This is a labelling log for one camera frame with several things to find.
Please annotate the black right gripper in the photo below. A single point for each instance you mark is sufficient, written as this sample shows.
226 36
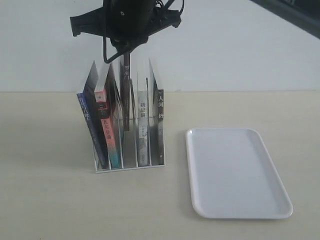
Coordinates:
127 23

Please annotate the dark brown thin book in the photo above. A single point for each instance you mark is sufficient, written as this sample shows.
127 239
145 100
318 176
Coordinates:
124 64

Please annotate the dark blue book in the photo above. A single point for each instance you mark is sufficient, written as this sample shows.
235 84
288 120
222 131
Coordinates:
87 101

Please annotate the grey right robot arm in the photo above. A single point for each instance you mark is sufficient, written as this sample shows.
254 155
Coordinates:
305 13

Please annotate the grey white book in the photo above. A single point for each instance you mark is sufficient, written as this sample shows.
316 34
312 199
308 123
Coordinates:
142 96

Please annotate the pink and teal book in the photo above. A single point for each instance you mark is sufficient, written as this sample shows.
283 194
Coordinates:
104 94

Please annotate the black book white calligraphy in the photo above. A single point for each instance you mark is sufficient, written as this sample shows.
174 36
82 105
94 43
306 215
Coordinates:
156 115

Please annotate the white rectangular plastic tray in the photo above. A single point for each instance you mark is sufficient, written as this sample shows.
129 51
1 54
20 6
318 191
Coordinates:
232 175

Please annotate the white wire book rack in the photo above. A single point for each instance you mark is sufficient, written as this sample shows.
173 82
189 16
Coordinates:
128 140

